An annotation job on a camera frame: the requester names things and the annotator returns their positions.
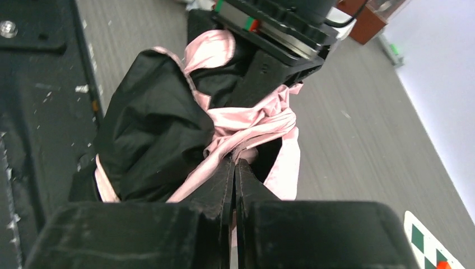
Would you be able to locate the pink and black folding umbrella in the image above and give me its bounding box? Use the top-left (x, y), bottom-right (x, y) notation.
top-left (94, 30), bottom-right (302, 203)

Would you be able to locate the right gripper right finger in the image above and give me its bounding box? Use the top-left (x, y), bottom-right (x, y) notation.
top-left (235, 159), bottom-right (418, 268)

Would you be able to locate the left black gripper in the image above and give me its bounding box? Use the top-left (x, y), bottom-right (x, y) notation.
top-left (187, 0), bottom-right (339, 108)

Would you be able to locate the long red block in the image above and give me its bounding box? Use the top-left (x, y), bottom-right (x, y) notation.
top-left (436, 261), bottom-right (451, 269)

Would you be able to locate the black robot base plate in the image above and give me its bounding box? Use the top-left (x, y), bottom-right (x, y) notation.
top-left (1, 1), bottom-right (100, 268)

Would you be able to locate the green white chessboard mat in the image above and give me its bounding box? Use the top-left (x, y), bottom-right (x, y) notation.
top-left (403, 211), bottom-right (465, 269)

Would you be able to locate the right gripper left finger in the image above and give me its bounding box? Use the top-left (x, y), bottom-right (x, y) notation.
top-left (25, 158), bottom-right (235, 268)

